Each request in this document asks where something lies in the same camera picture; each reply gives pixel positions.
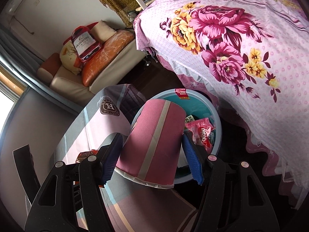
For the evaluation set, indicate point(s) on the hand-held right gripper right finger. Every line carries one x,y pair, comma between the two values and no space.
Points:
193,159

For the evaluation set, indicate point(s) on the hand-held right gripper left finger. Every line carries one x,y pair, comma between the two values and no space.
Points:
111,159

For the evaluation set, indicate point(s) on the small red wrapper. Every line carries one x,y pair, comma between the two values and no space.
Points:
84,156

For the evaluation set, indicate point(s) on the pink snack wrapper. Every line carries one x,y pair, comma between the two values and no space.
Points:
202,133

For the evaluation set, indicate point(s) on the pink paper cup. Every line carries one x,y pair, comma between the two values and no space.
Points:
149,135

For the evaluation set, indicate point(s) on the blue round bin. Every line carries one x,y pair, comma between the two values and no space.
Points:
200,106

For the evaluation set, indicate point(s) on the plaid blanket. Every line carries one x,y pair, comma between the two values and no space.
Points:
79,130

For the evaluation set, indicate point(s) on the grey panel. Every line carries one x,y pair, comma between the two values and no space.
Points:
31,120

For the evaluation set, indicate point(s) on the window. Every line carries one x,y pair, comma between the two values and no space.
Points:
4,111

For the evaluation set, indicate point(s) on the cream sofa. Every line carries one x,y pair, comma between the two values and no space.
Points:
67,79

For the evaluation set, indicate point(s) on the pink floral bedsheet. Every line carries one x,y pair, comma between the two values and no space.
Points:
217,65

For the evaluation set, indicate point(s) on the orange leather cushion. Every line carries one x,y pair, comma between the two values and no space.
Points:
103,58

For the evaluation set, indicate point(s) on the cream cartoon pillow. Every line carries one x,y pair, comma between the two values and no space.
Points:
68,58

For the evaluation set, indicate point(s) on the bottle print pillow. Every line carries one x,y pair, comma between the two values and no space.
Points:
83,43

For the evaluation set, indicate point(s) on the beige pillow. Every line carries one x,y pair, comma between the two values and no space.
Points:
102,30

